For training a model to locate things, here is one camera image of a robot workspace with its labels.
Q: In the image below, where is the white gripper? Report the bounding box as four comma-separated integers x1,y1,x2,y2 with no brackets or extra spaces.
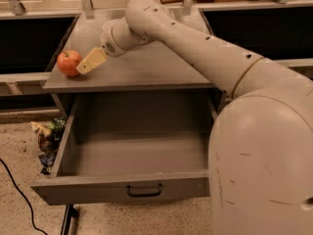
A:
76,18,153,74

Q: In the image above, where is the red apple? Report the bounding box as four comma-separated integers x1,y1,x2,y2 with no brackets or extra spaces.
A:
57,50,82,77

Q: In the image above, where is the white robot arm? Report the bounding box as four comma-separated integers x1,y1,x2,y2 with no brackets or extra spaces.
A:
77,0,313,235

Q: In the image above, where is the grey cabinet with top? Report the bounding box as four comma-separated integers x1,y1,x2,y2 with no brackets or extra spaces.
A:
42,7,234,118

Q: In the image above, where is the open grey top drawer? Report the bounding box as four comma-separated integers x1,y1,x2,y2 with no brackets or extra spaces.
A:
31,90,211,205

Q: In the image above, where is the brown wooden stick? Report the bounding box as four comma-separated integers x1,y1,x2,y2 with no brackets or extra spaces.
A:
159,0,183,4

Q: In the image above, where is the pile of snack bags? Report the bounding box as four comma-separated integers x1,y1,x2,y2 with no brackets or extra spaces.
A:
30,117,66,175

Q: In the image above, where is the left grey side rail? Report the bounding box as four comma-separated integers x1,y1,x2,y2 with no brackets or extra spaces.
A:
0,71,50,96

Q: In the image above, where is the grey side rail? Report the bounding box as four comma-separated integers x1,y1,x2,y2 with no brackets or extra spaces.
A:
277,59,313,79
0,71,50,96

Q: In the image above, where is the black drawer handle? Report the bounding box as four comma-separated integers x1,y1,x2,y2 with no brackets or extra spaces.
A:
126,183,162,198

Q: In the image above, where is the black cable on floor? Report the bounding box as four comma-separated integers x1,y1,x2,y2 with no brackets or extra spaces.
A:
0,158,50,235

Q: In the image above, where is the right grey side rail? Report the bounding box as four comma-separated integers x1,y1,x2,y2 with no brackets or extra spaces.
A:
277,59,313,79

